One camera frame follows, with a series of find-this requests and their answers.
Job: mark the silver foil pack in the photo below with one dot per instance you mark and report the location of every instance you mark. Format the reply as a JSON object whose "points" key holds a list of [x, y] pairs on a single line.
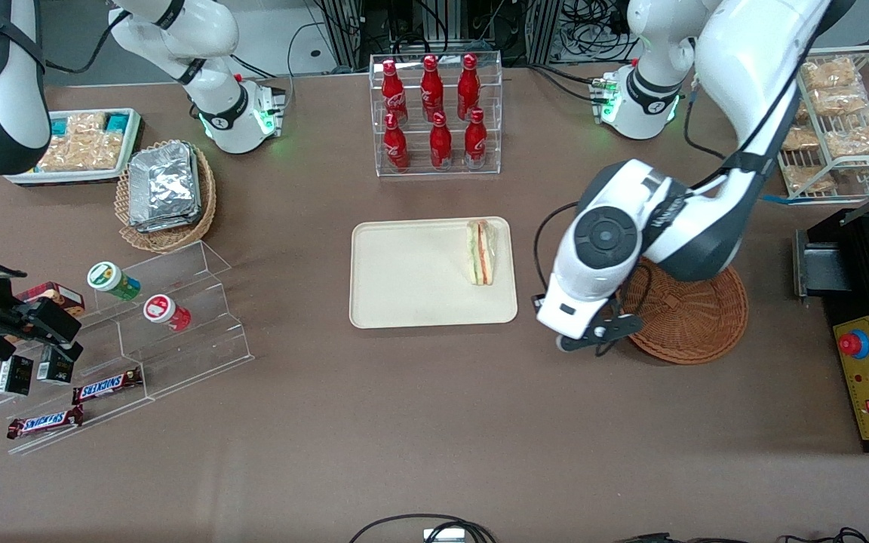
{"points": [[170, 225], [163, 185]]}

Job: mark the red jar with white lid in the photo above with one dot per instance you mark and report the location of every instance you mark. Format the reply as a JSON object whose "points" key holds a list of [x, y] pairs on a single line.
{"points": [[164, 311]]}

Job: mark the aluminium frame rack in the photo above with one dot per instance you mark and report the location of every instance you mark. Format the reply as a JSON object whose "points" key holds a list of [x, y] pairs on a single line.
{"points": [[442, 23]]}

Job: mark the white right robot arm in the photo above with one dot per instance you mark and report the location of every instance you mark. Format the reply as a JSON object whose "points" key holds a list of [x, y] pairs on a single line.
{"points": [[212, 41]]}

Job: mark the small black box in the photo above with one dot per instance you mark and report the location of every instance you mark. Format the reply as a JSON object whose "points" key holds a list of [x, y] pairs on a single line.
{"points": [[13, 375], [54, 368]]}

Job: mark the green jar with white lid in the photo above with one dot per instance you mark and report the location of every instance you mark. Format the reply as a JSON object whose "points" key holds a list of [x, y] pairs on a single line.
{"points": [[112, 279]]}

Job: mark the oval tan wicker basket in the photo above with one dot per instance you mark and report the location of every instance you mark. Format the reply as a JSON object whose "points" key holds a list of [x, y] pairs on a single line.
{"points": [[170, 240]]}

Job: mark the clear acrylic bottle rack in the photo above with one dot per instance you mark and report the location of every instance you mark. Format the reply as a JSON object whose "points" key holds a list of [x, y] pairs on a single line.
{"points": [[491, 83]]}

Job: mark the red cola bottle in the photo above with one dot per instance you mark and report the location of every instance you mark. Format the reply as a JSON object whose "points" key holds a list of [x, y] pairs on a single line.
{"points": [[431, 87], [476, 142], [440, 145], [468, 87], [394, 94], [395, 147]]}

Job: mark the Snickers chocolate bar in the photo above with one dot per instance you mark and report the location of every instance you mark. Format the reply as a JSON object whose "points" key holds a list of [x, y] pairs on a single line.
{"points": [[44, 423], [106, 386]]}

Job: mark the small grey device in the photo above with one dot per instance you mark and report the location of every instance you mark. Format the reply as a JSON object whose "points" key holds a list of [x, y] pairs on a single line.
{"points": [[443, 536]]}

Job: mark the round brown wicker basket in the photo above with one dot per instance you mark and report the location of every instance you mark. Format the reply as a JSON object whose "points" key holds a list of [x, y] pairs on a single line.
{"points": [[706, 324]]}

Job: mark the clear bag of beige snacks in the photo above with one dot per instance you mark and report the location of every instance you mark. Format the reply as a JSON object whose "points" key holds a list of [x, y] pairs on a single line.
{"points": [[80, 147]]}

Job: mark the black control box yellow panel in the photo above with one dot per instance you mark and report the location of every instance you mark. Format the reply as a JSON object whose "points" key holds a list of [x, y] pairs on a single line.
{"points": [[868, 377]]}

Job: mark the red brown carton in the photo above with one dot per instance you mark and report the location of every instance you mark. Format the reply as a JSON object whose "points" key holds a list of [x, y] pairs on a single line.
{"points": [[57, 296]]}

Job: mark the teal snack pack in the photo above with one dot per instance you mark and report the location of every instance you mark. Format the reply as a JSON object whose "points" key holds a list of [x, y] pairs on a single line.
{"points": [[60, 127], [118, 122]]}

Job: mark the clear acrylic stepped stand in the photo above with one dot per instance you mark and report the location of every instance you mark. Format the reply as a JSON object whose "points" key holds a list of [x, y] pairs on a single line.
{"points": [[193, 362]]}

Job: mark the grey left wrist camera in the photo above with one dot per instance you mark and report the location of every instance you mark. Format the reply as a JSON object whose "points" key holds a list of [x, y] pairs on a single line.
{"points": [[572, 345]]}

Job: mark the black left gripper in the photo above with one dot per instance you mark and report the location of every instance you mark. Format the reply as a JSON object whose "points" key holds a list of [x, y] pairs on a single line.
{"points": [[615, 306]]}

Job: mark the triangular sandwich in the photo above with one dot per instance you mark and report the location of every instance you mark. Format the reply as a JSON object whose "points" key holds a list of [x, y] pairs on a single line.
{"points": [[482, 253]]}

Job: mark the white rectangular snack tray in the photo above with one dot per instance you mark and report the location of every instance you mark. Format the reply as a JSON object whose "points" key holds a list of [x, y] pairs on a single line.
{"points": [[19, 177]]}

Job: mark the beige rectangular tray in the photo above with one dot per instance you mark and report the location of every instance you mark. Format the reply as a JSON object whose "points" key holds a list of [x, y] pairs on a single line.
{"points": [[412, 271]]}

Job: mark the grey metal box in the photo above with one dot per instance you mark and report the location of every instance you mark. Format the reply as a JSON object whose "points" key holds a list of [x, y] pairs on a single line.
{"points": [[819, 268]]}

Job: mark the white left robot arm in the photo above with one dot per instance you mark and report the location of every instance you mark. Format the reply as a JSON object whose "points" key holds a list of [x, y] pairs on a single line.
{"points": [[744, 53]]}

